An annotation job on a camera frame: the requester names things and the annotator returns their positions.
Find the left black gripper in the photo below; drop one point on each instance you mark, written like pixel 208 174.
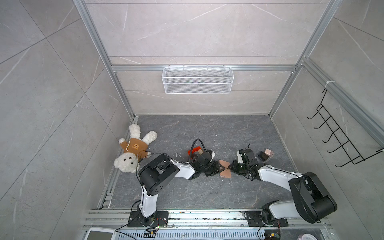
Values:
pixel 219 168

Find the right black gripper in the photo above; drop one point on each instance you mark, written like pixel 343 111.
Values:
pixel 233 167

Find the tan leather card holder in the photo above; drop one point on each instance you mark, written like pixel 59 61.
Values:
pixel 225 172

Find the red plastic tray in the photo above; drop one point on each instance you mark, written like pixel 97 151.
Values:
pixel 196 149

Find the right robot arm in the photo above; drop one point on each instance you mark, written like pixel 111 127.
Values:
pixel 311 200

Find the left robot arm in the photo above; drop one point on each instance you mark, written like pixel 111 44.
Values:
pixel 163 169

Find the small black pink box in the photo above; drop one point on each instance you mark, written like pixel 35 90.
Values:
pixel 265 155

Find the white teddy bear brown shirt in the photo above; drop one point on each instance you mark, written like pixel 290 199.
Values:
pixel 134 149

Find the white tablet device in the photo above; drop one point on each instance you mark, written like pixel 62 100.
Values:
pixel 96 233

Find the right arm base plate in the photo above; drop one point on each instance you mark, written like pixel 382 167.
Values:
pixel 264 218

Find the aluminium rail frame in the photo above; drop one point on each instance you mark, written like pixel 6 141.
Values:
pixel 220 224

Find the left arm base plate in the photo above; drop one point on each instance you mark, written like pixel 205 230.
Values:
pixel 158 219

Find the white wire mesh basket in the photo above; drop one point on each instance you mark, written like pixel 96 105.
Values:
pixel 197 80

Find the black wire hook rack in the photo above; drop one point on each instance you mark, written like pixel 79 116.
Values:
pixel 344 143

